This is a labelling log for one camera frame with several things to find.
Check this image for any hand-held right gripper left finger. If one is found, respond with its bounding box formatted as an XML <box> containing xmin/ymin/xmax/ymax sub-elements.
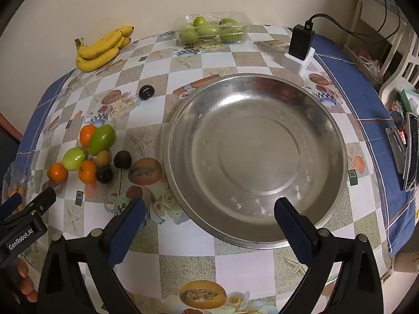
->
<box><xmin>37</xmin><ymin>197</ymin><xmax>147</xmax><ymax>314</ymax></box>

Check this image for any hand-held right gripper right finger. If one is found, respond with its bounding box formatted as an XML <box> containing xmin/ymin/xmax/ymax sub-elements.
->
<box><xmin>274</xmin><ymin>197</ymin><xmax>384</xmax><ymax>314</ymax></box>

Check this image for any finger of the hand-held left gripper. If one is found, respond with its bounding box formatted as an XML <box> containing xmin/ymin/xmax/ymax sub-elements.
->
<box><xmin>20</xmin><ymin>187</ymin><xmax>57</xmax><ymax>218</ymax></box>
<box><xmin>0</xmin><ymin>193</ymin><xmax>23</xmax><ymax>220</ymax></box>

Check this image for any orange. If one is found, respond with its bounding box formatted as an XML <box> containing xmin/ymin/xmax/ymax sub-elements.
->
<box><xmin>78</xmin><ymin>160</ymin><xmax>99</xmax><ymax>184</ymax></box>
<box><xmin>79</xmin><ymin>125</ymin><xmax>97</xmax><ymax>148</ymax></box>
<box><xmin>47</xmin><ymin>163</ymin><xmax>69</xmax><ymax>183</ymax></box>

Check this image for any large green apple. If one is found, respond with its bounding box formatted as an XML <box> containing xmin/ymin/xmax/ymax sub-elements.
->
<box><xmin>62</xmin><ymin>147</ymin><xmax>89</xmax><ymax>172</ymax></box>

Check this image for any dark round fruit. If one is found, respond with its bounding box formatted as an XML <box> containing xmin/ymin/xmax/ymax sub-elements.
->
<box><xmin>138</xmin><ymin>84</ymin><xmax>155</xmax><ymax>100</ymax></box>
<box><xmin>96</xmin><ymin>166</ymin><xmax>114</xmax><ymax>184</ymax></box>
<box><xmin>113</xmin><ymin>150</ymin><xmax>133</xmax><ymax>170</ymax></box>

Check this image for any brown kiwi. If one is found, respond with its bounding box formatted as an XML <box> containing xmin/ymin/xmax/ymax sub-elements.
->
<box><xmin>96</xmin><ymin>150</ymin><xmax>112</xmax><ymax>167</ymax></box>

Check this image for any steel bowl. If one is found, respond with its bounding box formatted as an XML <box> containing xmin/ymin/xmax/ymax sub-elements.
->
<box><xmin>163</xmin><ymin>74</ymin><xmax>348</xmax><ymax>250</ymax></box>

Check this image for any green mango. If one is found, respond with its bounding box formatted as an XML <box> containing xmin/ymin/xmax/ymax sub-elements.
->
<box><xmin>88</xmin><ymin>124</ymin><xmax>117</xmax><ymax>156</ymax></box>

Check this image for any person's left hand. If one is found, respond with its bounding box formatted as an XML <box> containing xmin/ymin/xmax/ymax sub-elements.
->
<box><xmin>16</xmin><ymin>258</ymin><xmax>38</xmax><ymax>303</ymax></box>

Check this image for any clear plastic bag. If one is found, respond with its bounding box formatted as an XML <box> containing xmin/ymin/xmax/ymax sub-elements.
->
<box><xmin>3</xmin><ymin>162</ymin><xmax>35</xmax><ymax>210</ymax></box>

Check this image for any grey phone stand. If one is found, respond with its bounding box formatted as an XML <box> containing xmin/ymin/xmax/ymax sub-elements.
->
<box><xmin>384</xmin><ymin>126</ymin><xmax>408</xmax><ymax>175</ymax></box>

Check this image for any smartphone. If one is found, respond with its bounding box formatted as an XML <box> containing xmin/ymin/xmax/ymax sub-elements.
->
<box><xmin>403</xmin><ymin>112</ymin><xmax>419</xmax><ymax>192</ymax></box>

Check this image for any colourful tin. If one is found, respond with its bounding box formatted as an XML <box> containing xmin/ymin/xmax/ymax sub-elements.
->
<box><xmin>389</xmin><ymin>100</ymin><xmax>408</xmax><ymax>128</ymax></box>

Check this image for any banana bunch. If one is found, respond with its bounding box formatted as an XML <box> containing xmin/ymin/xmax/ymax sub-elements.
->
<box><xmin>75</xmin><ymin>25</ymin><xmax>135</xmax><ymax>72</ymax></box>

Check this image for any white power strip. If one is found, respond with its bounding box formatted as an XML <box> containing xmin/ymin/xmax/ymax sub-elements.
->
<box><xmin>284</xmin><ymin>47</ymin><xmax>316</xmax><ymax>74</ymax></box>

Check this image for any green box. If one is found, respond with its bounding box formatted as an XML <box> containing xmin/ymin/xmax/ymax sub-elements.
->
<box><xmin>399</xmin><ymin>88</ymin><xmax>419</xmax><ymax>115</ymax></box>

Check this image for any printed checkered tablecloth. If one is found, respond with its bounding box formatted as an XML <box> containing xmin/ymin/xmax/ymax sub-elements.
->
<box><xmin>15</xmin><ymin>24</ymin><xmax>419</xmax><ymax>314</ymax></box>

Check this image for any crumpled plastic bag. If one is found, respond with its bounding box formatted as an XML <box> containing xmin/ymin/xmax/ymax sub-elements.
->
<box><xmin>355</xmin><ymin>51</ymin><xmax>382</xmax><ymax>76</ymax></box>

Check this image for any black power adapter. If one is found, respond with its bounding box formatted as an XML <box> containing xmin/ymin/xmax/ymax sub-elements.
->
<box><xmin>288</xmin><ymin>23</ymin><xmax>315</xmax><ymax>61</ymax></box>

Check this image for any clear plastic container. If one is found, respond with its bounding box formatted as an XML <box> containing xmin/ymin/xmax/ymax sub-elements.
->
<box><xmin>174</xmin><ymin>11</ymin><xmax>253</xmax><ymax>47</ymax></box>

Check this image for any white rack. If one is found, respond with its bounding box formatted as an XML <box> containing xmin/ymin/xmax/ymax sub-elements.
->
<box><xmin>342</xmin><ymin>0</ymin><xmax>393</xmax><ymax>84</ymax></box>

